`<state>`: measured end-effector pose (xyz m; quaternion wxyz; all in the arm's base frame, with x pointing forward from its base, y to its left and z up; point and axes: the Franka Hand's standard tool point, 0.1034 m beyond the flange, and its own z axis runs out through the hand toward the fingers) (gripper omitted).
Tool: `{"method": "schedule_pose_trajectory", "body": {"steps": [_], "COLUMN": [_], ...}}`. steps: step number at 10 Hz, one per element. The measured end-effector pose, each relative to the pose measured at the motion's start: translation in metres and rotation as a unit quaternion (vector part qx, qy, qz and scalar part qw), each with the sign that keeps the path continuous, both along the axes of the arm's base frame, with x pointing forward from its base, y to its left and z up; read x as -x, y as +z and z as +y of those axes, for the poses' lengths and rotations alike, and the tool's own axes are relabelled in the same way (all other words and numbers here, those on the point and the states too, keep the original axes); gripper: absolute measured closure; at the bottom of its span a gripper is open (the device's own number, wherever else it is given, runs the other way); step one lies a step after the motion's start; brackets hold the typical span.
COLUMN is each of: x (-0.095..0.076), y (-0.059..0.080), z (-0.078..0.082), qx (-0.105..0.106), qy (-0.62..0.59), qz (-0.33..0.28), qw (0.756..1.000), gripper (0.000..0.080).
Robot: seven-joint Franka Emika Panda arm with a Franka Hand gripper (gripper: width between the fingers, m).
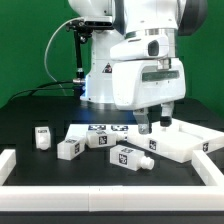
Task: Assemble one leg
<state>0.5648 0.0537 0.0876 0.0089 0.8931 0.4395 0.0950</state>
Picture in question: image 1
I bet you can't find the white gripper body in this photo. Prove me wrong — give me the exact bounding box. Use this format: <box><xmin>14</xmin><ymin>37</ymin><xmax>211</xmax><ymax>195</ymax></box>
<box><xmin>110</xmin><ymin>35</ymin><xmax>186</xmax><ymax>110</ymax></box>

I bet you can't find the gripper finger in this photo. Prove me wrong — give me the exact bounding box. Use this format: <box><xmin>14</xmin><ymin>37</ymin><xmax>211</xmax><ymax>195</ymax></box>
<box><xmin>133</xmin><ymin>108</ymin><xmax>149</xmax><ymax>134</ymax></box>
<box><xmin>160</xmin><ymin>102</ymin><xmax>174</xmax><ymax>127</ymax></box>

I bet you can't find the white square tabletop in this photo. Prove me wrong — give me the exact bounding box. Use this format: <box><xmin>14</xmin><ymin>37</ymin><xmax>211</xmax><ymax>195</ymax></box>
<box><xmin>127</xmin><ymin>119</ymin><xmax>224</xmax><ymax>163</ymax></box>

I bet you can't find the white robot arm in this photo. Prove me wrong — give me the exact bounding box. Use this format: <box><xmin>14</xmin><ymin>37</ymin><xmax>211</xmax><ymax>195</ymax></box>
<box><xmin>68</xmin><ymin>0</ymin><xmax>208</xmax><ymax>134</ymax></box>

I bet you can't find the white marker sheet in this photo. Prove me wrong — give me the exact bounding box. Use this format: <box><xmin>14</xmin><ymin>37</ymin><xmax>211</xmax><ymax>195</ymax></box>
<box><xmin>65</xmin><ymin>124</ymin><xmax>138</xmax><ymax>141</ymax></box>

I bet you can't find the white U-shaped fence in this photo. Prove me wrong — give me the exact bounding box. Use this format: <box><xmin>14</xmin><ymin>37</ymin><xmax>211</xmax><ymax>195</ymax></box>
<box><xmin>0</xmin><ymin>149</ymin><xmax>224</xmax><ymax>212</ymax></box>

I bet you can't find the black camera on stand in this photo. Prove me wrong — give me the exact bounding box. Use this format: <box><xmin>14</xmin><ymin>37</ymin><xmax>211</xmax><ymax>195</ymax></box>
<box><xmin>66</xmin><ymin>17</ymin><xmax>114</xmax><ymax>94</ymax></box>

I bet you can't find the grey cable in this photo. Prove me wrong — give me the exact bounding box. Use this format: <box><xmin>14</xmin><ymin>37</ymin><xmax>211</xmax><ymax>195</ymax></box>
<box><xmin>43</xmin><ymin>17</ymin><xmax>84</xmax><ymax>96</ymax></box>

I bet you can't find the black cable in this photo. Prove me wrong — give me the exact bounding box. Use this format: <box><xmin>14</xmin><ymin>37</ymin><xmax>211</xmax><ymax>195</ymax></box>
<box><xmin>8</xmin><ymin>80</ymin><xmax>81</xmax><ymax>102</ymax></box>

